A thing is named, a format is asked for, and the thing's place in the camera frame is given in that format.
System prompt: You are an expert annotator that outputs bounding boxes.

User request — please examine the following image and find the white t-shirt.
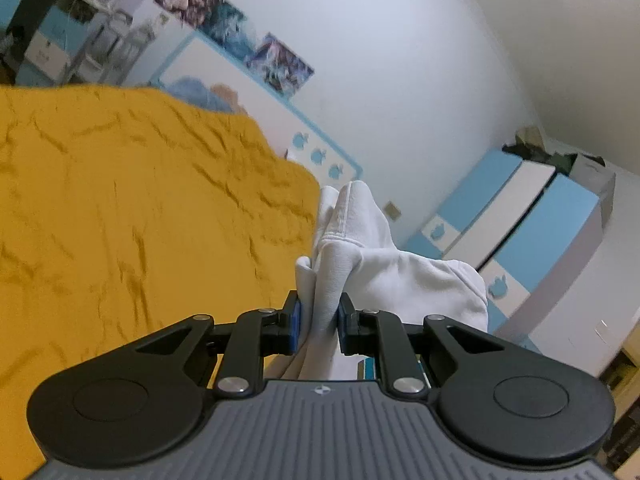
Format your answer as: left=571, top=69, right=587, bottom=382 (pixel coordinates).
left=266, top=181, right=488, bottom=380

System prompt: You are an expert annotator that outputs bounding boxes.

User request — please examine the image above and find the blue and white wardrobe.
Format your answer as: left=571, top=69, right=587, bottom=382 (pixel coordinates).
left=399, top=147, right=618, bottom=376

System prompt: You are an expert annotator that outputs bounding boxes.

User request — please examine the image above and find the mustard yellow bed cover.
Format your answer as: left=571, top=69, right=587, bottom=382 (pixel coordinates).
left=1, top=86, right=319, bottom=479

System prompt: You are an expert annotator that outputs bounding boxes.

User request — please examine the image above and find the grey cardboard box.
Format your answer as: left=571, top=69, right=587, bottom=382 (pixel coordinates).
left=570, top=154, right=616, bottom=229

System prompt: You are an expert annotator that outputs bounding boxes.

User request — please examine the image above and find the blue pillow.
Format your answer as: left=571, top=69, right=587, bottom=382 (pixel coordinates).
left=164, top=76, right=233, bottom=114

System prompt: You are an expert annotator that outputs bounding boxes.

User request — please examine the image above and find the grey chair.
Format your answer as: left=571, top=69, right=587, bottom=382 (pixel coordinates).
left=63, top=11, right=155, bottom=86

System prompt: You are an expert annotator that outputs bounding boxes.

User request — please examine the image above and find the anime poster strip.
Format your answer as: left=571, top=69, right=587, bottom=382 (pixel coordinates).
left=154, top=0, right=314, bottom=99

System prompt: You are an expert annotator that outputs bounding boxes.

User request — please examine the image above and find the desk shelf unit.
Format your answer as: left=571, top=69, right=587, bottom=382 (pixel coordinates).
left=1, top=0, right=116, bottom=87

